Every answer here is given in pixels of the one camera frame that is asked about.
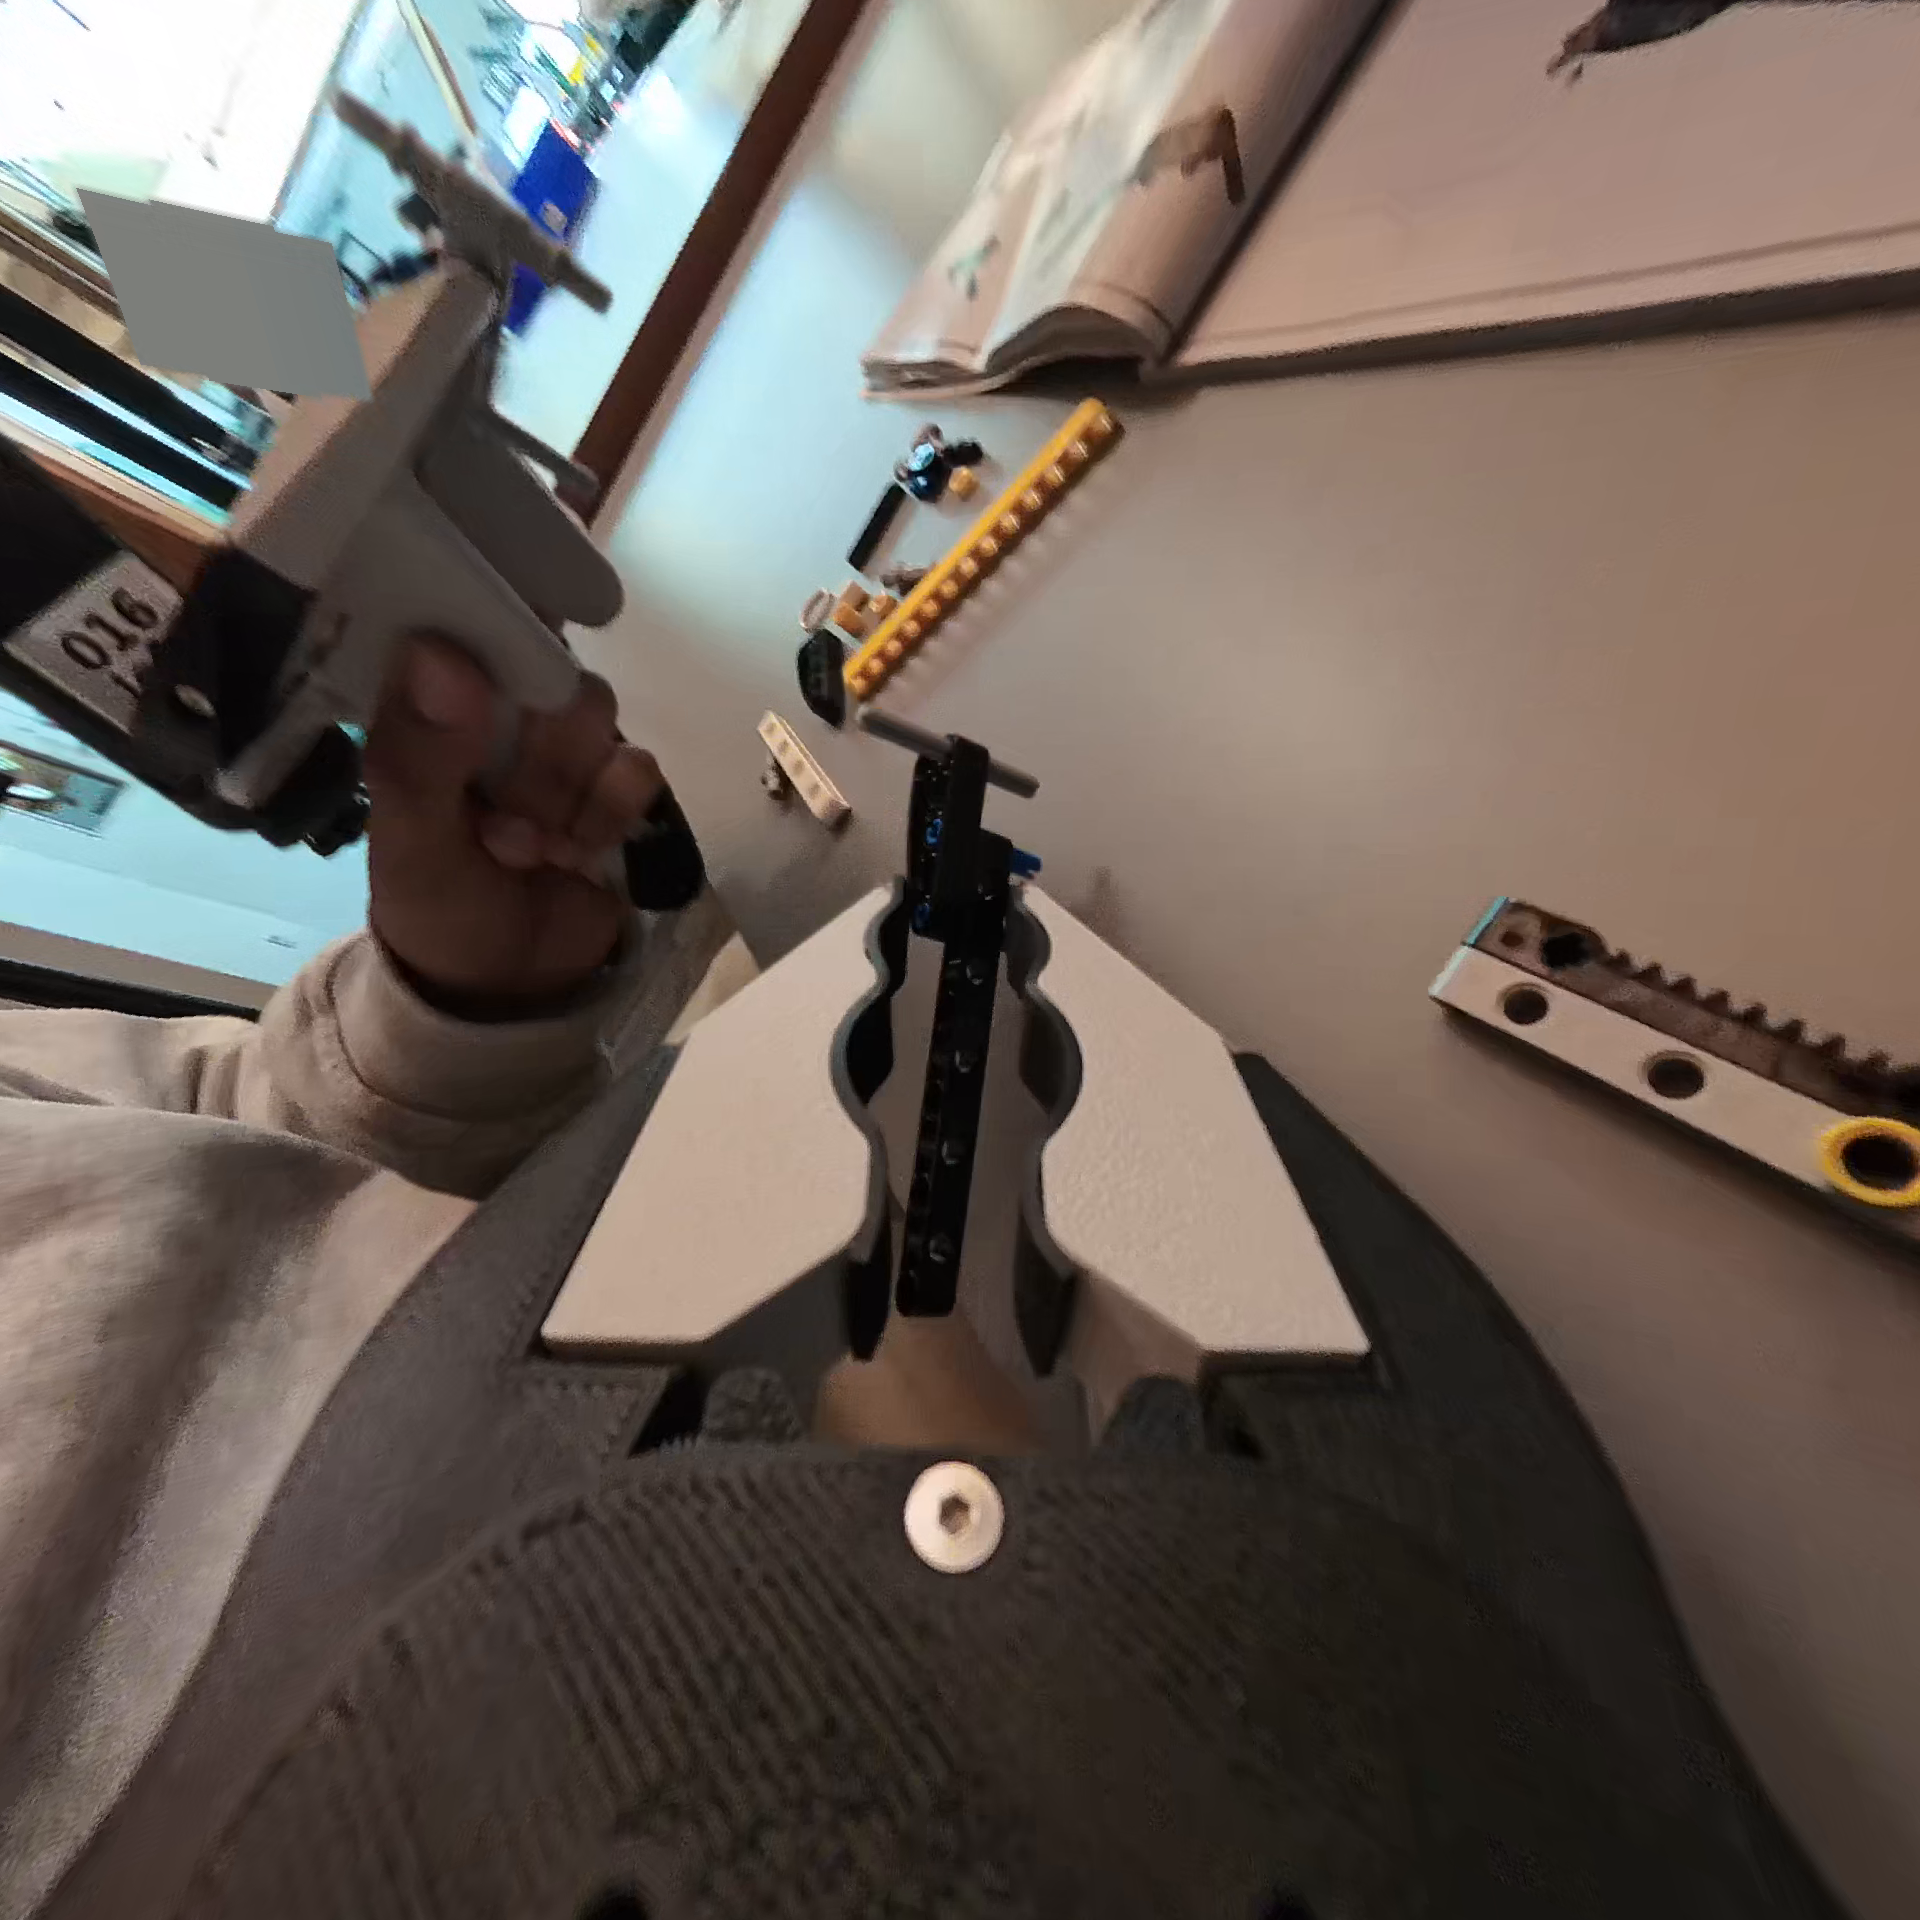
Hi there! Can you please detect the black lego beam assembly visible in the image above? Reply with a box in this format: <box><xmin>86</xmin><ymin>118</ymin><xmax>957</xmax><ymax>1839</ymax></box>
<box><xmin>861</xmin><ymin>708</ymin><xmax>1044</xmax><ymax>1320</ymax></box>

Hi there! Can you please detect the white lego beam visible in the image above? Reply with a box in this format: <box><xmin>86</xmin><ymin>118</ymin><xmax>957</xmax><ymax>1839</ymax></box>
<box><xmin>756</xmin><ymin>708</ymin><xmax>855</xmax><ymax>829</ymax></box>

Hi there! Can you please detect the long yellow lego beam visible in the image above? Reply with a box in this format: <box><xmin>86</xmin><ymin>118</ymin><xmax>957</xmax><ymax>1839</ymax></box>
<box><xmin>838</xmin><ymin>398</ymin><xmax>1125</xmax><ymax>704</ymax></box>

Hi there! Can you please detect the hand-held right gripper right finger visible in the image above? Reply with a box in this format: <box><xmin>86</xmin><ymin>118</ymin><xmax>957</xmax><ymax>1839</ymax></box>
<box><xmin>1013</xmin><ymin>882</ymin><xmax>1373</xmax><ymax>1432</ymax></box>

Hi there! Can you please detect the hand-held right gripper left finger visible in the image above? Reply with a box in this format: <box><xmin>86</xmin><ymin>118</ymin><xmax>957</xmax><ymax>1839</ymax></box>
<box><xmin>537</xmin><ymin>882</ymin><xmax>913</xmax><ymax>1402</ymax></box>

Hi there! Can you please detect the person's left forearm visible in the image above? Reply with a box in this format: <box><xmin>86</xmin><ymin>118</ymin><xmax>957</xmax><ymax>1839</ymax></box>
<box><xmin>0</xmin><ymin>900</ymin><xmax>723</xmax><ymax>1215</ymax></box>

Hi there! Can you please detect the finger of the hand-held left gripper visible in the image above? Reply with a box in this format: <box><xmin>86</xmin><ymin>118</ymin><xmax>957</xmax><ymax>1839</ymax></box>
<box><xmin>223</xmin><ymin>270</ymin><xmax>512</xmax><ymax>606</ymax></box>

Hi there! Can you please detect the white beam gear rack assembly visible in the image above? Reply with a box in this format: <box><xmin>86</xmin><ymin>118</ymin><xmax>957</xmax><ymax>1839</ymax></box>
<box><xmin>1429</xmin><ymin>895</ymin><xmax>1920</xmax><ymax>1250</ymax></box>

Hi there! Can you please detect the person's left hand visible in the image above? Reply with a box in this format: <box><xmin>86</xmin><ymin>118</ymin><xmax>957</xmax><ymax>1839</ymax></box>
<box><xmin>363</xmin><ymin>630</ymin><xmax>671</xmax><ymax>1023</ymax></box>

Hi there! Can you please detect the lego instruction booklet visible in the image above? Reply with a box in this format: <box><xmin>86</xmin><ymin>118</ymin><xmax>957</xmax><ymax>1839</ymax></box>
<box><xmin>861</xmin><ymin>0</ymin><xmax>1920</xmax><ymax>405</ymax></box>

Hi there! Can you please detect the distant blue bin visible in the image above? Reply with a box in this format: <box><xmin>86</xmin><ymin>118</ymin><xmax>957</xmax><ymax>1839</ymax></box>
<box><xmin>502</xmin><ymin>118</ymin><xmax>600</xmax><ymax>335</ymax></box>

